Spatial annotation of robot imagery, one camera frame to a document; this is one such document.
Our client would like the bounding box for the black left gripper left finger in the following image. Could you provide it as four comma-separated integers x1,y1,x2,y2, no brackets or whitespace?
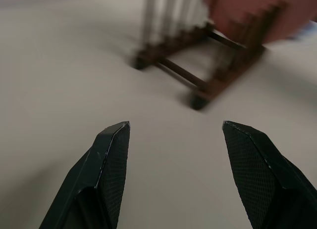
39,121,131,229

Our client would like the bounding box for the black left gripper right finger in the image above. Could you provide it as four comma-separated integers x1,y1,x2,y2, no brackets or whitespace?
222,120,317,229

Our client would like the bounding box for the brown wooden dish rack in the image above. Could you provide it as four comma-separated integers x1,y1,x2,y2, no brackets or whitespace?
133,0,289,110

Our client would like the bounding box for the pink plate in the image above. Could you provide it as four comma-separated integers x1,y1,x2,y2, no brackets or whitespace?
207,0,317,45

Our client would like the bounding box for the white plate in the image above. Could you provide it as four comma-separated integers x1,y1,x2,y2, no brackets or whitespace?
160,0,189,43

